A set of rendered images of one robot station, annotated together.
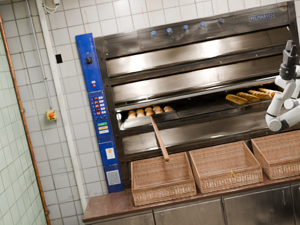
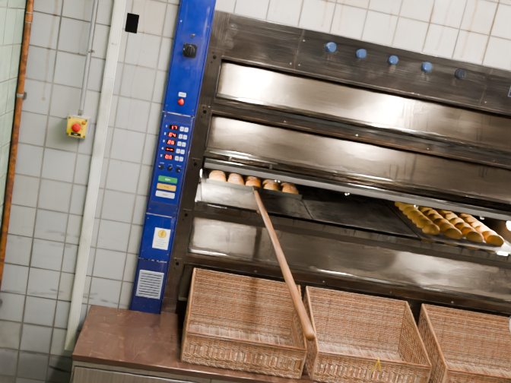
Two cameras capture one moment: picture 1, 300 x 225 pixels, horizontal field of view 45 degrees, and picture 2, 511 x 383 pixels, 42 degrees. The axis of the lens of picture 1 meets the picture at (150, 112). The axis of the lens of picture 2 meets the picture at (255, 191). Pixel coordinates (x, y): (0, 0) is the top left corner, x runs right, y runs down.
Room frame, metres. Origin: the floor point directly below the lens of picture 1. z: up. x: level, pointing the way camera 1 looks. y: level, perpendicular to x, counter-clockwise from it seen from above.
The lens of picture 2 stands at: (0.33, 0.42, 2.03)
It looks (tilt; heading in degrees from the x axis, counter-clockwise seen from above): 13 degrees down; 353
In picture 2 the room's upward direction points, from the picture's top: 12 degrees clockwise
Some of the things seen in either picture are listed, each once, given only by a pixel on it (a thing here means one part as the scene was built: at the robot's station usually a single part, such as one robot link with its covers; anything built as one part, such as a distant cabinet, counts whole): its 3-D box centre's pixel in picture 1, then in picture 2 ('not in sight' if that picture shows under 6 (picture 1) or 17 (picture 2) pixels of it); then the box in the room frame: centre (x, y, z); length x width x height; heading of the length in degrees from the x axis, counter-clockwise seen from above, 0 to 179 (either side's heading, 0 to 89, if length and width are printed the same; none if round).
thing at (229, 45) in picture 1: (198, 50); (398, 112); (3.50, -0.57, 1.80); 1.79 x 0.11 x 0.19; 90
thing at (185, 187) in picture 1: (161, 177); (244, 320); (3.23, 0.00, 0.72); 0.56 x 0.49 x 0.28; 89
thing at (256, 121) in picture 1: (211, 129); (362, 261); (3.50, -0.57, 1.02); 1.79 x 0.11 x 0.19; 90
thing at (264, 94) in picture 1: (252, 95); (446, 220); (3.95, -1.15, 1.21); 0.61 x 0.48 x 0.06; 0
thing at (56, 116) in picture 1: (52, 114); (77, 126); (3.45, 0.93, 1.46); 0.10 x 0.07 x 0.10; 90
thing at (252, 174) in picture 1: (223, 165); (362, 337); (3.24, -0.58, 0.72); 0.56 x 0.49 x 0.28; 91
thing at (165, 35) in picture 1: (195, 30); (407, 72); (3.53, -0.57, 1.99); 1.80 x 0.08 x 0.21; 90
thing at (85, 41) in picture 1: (113, 126); (169, 175); (4.42, 0.48, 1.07); 1.93 x 0.16 x 2.15; 0
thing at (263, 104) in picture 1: (209, 114); (367, 233); (3.53, -0.57, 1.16); 1.80 x 0.06 x 0.04; 90
